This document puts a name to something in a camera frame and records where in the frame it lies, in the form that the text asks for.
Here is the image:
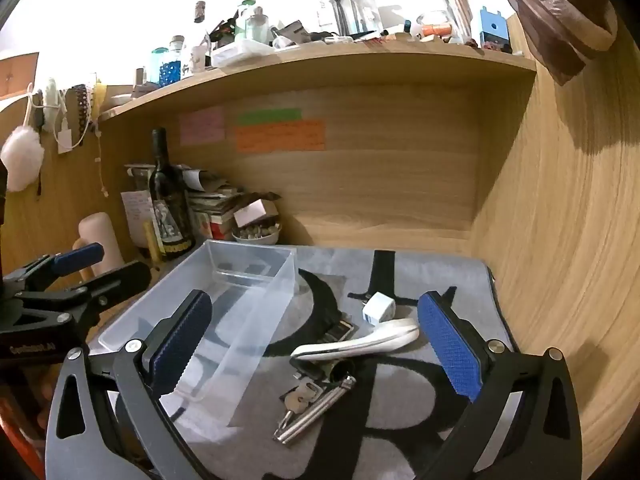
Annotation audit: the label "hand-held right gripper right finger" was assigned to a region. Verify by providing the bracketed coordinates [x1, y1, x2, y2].
[417, 290, 586, 480]

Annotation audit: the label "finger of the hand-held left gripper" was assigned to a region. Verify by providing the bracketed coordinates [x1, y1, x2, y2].
[2, 242, 106, 293]
[50, 260, 152, 331]

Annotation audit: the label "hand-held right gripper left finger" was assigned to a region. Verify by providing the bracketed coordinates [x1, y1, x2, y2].
[45, 289, 213, 480]

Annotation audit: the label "clear plastic storage box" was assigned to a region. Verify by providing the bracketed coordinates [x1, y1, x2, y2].
[97, 239, 301, 428]

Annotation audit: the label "white charger plug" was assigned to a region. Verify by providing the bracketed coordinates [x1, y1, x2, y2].
[361, 292, 397, 325]

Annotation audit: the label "white handheld massager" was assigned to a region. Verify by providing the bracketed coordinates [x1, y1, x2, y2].
[290, 317, 420, 361]

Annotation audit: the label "small black cylinder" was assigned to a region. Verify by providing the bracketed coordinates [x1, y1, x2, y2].
[295, 360, 357, 386]

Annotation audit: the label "bunch of keys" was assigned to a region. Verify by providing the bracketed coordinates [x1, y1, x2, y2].
[277, 380, 321, 428]

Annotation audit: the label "folding metal tool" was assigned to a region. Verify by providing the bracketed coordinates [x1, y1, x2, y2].
[272, 376, 357, 445]

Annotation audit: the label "beige cylindrical container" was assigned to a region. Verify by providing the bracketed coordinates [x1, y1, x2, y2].
[77, 212, 125, 281]

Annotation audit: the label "handwritten white note paper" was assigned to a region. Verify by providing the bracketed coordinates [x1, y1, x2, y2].
[121, 190, 156, 248]

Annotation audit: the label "dark wine bottle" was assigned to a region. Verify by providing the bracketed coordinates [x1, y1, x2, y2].
[148, 127, 196, 261]

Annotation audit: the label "white fluffy pompom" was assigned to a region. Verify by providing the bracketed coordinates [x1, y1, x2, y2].
[0, 126, 46, 192]

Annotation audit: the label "stack of books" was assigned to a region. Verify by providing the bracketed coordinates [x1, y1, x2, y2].
[187, 187, 281, 241]

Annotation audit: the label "grey mat with black letters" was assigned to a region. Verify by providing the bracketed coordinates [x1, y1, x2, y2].
[87, 245, 516, 480]

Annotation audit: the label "white bowl of beads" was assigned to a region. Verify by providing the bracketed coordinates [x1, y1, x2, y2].
[231, 224, 282, 246]

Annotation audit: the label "small pink box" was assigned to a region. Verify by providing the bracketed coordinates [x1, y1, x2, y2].
[233, 199, 278, 227]

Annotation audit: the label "pink sticky note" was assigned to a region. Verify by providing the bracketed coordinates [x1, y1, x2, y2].
[179, 107, 225, 146]

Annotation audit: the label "teal glass jar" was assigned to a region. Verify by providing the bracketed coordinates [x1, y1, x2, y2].
[150, 47, 171, 86]

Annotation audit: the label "orange sticky note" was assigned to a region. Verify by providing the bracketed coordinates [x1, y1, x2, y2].
[235, 119, 327, 153]

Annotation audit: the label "jar of blue beads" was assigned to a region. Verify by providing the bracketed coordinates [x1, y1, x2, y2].
[167, 35, 187, 83]

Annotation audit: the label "green sticky note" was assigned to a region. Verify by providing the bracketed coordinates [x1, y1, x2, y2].
[236, 108, 303, 126]

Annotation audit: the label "white plastic tray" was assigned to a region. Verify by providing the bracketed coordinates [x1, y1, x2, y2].
[210, 40, 276, 68]

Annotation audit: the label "clear glass bottle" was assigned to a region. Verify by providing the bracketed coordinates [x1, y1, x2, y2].
[235, 0, 271, 43]

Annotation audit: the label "blue plastic holder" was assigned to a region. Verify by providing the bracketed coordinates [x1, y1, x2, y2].
[479, 7, 511, 51]

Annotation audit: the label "metal tumbler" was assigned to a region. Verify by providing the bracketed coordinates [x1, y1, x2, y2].
[442, 0, 473, 41]

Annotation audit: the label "clear acrylic organizer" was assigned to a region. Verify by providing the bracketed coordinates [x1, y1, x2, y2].
[317, 0, 386, 36]

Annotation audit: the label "white hanging cable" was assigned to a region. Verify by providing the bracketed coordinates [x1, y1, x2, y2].
[25, 82, 101, 153]

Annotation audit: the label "hanging beaded bracelets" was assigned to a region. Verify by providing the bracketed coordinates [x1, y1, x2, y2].
[67, 84, 96, 126]

